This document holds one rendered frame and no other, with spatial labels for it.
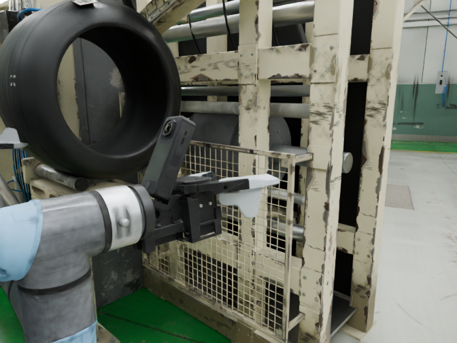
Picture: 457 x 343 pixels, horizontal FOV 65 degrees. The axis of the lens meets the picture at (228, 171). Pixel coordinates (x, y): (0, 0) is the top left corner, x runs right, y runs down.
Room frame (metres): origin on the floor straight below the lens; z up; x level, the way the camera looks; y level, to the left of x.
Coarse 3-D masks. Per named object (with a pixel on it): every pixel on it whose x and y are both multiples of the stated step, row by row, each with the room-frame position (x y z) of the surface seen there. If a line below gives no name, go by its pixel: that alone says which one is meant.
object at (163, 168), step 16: (176, 128) 0.47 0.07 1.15; (192, 128) 0.48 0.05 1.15; (160, 144) 0.48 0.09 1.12; (176, 144) 0.46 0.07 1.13; (160, 160) 0.46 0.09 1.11; (176, 160) 0.45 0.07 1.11; (144, 176) 0.47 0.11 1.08; (160, 176) 0.44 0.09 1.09; (176, 176) 0.45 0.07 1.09; (160, 192) 0.43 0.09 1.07
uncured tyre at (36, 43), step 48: (96, 0) 1.19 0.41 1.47; (0, 48) 1.16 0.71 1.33; (48, 48) 1.04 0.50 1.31; (144, 48) 1.48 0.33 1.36; (0, 96) 1.10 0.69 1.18; (48, 96) 1.03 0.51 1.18; (144, 96) 1.57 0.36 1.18; (48, 144) 1.04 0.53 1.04; (96, 144) 1.43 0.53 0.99; (144, 144) 1.45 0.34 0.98
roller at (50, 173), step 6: (36, 168) 1.33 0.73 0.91; (42, 168) 1.30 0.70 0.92; (48, 168) 1.28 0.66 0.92; (54, 168) 1.28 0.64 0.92; (42, 174) 1.29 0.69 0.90; (48, 174) 1.25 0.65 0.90; (54, 174) 1.22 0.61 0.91; (60, 174) 1.20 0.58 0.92; (66, 174) 1.18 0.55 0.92; (72, 174) 1.18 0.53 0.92; (54, 180) 1.22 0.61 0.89; (60, 180) 1.18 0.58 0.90; (66, 180) 1.15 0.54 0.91; (72, 180) 1.13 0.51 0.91; (78, 180) 1.11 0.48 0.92; (84, 180) 1.13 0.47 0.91; (72, 186) 1.12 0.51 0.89; (78, 186) 1.11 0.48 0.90; (84, 186) 1.13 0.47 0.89
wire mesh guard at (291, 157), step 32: (288, 160) 1.13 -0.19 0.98; (288, 192) 1.13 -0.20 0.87; (256, 224) 1.23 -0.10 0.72; (288, 224) 1.13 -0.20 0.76; (160, 256) 1.63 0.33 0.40; (192, 256) 1.47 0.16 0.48; (224, 256) 1.34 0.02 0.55; (256, 256) 1.22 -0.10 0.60; (288, 256) 1.12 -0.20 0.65; (192, 288) 1.48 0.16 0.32; (288, 288) 1.13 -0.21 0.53; (288, 320) 1.13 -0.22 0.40
